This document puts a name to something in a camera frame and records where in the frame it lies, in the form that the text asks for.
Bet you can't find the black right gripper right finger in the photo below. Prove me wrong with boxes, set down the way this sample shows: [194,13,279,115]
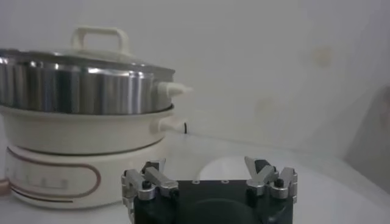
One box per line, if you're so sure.
[243,156,299,211]

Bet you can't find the glass lid with cream handle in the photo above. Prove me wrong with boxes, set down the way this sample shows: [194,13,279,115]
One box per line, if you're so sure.
[0,26,177,77]

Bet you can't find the round white plate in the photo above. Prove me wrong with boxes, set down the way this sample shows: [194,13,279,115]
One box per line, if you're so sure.
[197,155,308,183]

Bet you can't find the cream electric cooker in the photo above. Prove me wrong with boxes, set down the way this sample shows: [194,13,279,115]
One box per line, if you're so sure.
[0,105,189,211]

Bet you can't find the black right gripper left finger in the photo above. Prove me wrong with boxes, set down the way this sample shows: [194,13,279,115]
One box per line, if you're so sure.
[121,158,180,214]

